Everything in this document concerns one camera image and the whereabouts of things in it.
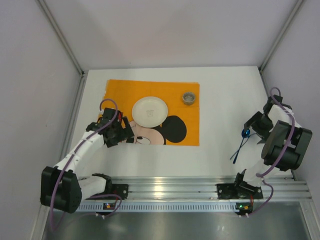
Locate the speckled ceramic cup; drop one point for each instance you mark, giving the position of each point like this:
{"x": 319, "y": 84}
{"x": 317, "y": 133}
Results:
{"x": 188, "y": 98}

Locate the aluminium mounting rail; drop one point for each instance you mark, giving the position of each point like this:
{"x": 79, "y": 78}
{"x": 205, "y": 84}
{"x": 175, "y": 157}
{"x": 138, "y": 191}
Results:
{"x": 205, "y": 188}

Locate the blue fork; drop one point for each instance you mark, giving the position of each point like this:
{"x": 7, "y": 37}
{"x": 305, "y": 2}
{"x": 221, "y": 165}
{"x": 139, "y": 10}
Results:
{"x": 243, "y": 142}

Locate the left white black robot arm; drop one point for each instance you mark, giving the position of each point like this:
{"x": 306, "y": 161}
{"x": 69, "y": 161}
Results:
{"x": 63, "y": 187}

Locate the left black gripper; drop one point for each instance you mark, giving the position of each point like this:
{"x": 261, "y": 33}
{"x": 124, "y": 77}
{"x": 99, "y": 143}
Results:
{"x": 124, "y": 131}

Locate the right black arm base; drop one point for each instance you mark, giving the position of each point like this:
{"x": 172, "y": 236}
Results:
{"x": 230, "y": 191}

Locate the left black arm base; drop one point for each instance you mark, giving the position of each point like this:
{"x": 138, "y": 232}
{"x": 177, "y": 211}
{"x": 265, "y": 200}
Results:
{"x": 117, "y": 191}

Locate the slotted grey cable duct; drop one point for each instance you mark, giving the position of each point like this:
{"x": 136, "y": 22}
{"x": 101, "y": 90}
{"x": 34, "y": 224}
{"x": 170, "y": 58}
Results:
{"x": 167, "y": 207}

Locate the orange cartoon mouse placemat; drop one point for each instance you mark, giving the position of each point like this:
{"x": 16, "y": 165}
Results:
{"x": 182, "y": 124}

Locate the blue spoon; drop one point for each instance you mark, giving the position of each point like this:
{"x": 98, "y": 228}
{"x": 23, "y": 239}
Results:
{"x": 245, "y": 134}

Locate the cream round plate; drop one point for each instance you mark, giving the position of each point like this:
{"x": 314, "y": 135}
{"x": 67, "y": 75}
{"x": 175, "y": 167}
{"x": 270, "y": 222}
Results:
{"x": 149, "y": 112}

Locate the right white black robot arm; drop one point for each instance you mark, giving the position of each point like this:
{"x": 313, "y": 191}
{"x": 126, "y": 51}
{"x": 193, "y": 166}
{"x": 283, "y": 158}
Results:
{"x": 285, "y": 143}

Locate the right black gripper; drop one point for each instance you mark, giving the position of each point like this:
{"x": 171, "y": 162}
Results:
{"x": 253, "y": 121}

